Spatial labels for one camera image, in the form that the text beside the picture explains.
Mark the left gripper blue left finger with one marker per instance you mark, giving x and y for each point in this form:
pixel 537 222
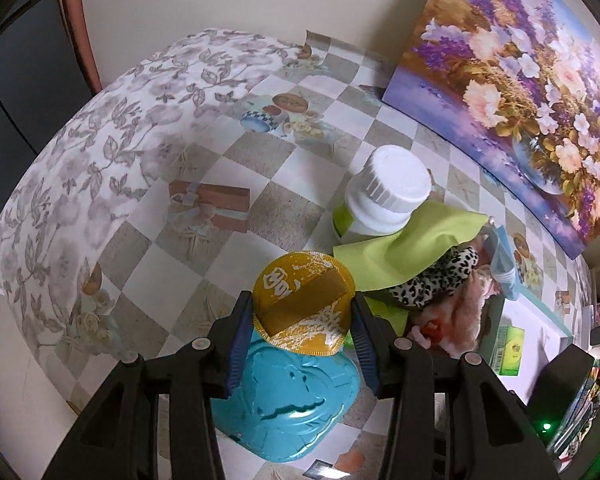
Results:
pixel 241 327

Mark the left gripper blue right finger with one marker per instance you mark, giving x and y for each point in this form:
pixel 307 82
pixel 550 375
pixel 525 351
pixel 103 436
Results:
pixel 367 342

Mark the lime green cloth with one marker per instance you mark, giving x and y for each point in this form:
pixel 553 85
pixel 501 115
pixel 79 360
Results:
pixel 387 261

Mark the red pink pipe cleaner doll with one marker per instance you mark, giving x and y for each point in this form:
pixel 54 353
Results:
pixel 427 336

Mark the leopard print scrunchie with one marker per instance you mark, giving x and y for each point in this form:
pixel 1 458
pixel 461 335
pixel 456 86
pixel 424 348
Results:
pixel 442 278

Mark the pink white fuzzy towel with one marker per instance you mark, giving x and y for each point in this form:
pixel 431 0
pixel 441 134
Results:
pixel 459 315

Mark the green tissue pack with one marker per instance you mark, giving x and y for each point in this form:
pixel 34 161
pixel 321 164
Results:
pixel 508 349

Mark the teal plastic toy container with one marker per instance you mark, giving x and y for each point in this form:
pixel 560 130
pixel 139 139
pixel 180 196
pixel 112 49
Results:
pixel 286 402

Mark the white pill bottle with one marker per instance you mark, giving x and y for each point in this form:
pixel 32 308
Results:
pixel 380 199

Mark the patterned tablecloth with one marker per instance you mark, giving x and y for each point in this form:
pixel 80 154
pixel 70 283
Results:
pixel 165 196

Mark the teal shallow tray box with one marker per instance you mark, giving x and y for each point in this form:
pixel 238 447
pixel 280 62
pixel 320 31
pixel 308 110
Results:
pixel 545 336

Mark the laptop on side desk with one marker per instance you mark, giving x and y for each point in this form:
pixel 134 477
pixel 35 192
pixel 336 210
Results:
pixel 564 401

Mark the flower painting canvas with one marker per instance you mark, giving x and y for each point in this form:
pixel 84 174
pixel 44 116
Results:
pixel 515 84

